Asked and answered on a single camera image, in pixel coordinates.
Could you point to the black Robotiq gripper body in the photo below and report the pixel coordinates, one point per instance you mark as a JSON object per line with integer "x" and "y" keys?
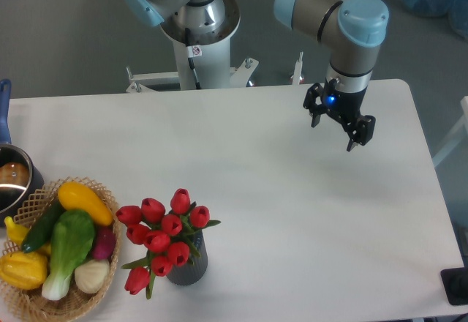
{"x": 343, "y": 107}

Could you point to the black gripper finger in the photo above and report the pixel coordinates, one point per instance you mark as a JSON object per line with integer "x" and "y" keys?
{"x": 313, "y": 102}
{"x": 360, "y": 130}

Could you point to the red tulip bouquet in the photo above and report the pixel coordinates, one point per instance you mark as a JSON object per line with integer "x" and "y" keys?
{"x": 166, "y": 234}

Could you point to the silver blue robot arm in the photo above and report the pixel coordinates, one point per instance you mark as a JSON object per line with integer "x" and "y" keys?
{"x": 353, "y": 30}

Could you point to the dark grey ribbed vase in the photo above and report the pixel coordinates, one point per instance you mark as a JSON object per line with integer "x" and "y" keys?
{"x": 194, "y": 270}

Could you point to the black device at edge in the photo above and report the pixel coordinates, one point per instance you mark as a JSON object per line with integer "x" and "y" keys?
{"x": 455, "y": 284}

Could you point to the purple red radish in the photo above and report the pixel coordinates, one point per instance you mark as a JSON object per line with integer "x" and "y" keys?
{"x": 104, "y": 244}

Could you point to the yellow squash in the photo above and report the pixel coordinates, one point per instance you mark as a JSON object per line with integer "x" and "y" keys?
{"x": 73, "y": 196}

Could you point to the green bok choy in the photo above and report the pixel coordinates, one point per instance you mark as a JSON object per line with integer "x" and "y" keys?
{"x": 71, "y": 241}

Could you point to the white garlic bulb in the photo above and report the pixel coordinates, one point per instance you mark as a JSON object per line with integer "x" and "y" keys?
{"x": 90, "y": 276}

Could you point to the dark green cucumber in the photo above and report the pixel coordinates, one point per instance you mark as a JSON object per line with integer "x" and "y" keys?
{"x": 41, "y": 231}

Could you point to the yellow banana pepper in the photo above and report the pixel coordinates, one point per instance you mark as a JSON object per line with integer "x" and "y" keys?
{"x": 17, "y": 233}

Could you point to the small yellow pumpkin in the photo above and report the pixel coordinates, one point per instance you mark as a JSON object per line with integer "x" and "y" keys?
{"x": 26, "y": 271}

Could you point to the woven wicker basket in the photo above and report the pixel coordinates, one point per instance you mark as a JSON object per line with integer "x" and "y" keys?
{"x": 20, "y": 305}

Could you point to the white frame at right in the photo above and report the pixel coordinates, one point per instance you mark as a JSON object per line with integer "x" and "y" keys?
{"x": 452, "y": 139}

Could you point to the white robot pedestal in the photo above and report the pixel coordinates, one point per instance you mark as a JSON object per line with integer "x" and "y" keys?
{"x": 201, "y": 38}

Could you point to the blue handled saucepan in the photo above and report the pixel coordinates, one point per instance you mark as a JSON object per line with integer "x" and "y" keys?
{"x": 19, "y": 176}

